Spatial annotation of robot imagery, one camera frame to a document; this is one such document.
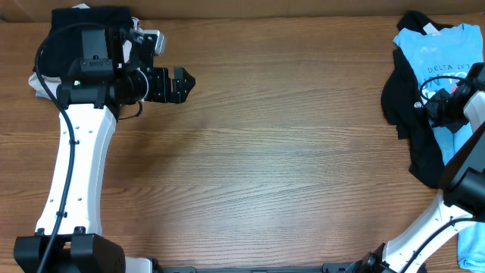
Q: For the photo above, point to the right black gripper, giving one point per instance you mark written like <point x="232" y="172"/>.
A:
<point x="431" y="111"/>

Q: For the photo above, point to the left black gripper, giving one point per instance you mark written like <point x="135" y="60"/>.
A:
<point x="179" y="92"/>

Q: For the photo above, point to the light blue printed t-shirt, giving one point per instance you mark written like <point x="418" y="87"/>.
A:
<point x="435" y="57"/>

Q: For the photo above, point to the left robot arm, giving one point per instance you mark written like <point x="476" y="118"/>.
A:
<point x="115" y="68"/>

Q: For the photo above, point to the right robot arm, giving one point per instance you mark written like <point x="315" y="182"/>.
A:
<point x="459" y="202"/>

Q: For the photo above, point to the black t-shirt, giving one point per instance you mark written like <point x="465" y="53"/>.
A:
<point x="402" y="108"/>

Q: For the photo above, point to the folded black garment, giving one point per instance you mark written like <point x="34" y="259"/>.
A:
<point x="65" y="43"/>

